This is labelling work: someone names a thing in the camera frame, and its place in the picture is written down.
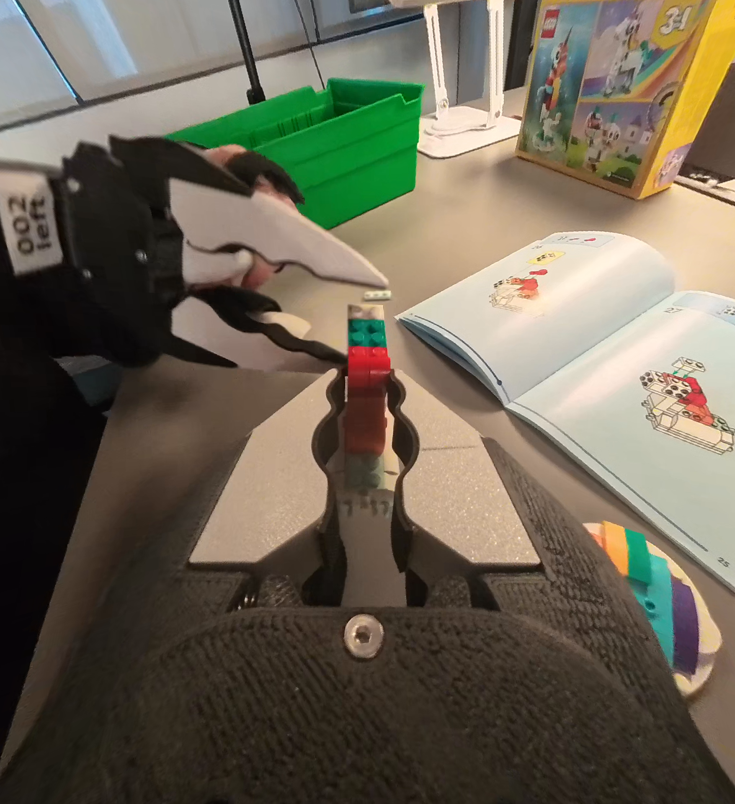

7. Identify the book stand with wooden board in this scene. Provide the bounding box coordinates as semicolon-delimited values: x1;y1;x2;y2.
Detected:
418;0;523;159

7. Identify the red white lego model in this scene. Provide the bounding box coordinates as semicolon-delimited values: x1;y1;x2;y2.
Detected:
341;303;401;497

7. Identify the person's left hand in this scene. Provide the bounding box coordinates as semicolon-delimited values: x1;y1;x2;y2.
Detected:
209;145;283;291

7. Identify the black tripod pole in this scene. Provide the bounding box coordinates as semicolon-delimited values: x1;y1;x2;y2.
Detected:
228;0;268;106

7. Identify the yellow lego set box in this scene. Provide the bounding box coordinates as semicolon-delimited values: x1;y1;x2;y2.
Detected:
515;0;735;201

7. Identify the open light blue instruction booklet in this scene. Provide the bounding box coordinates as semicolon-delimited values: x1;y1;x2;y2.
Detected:
395;231;735;594

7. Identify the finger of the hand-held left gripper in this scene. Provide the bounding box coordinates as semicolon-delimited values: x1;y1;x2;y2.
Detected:
173;308;351;370
168;178;391;290

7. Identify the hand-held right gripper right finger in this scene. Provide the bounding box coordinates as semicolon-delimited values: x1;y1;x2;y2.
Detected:
389;367;542;582

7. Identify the green plastic bin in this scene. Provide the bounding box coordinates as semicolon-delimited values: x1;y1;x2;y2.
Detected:
165;77;426;231

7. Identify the rainbow lego assembly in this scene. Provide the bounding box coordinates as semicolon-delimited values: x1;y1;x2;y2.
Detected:
584;520;723;698

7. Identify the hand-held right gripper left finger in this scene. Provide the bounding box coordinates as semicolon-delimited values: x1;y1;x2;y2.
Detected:
188;367;349;594

